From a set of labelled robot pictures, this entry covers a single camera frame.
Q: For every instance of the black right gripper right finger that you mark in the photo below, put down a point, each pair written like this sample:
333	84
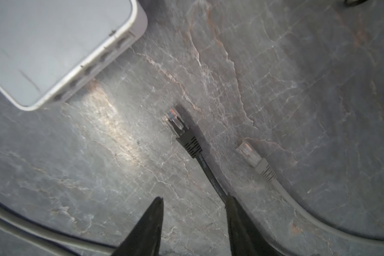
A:
244	237

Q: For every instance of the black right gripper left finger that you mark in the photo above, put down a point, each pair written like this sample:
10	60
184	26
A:
145	237

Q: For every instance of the black power adapter small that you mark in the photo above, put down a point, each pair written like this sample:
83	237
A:
352	3

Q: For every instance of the white network switch box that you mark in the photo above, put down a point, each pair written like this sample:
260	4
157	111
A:
51	49

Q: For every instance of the grey ethernet cable curved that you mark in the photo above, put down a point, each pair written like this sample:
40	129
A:
261	166

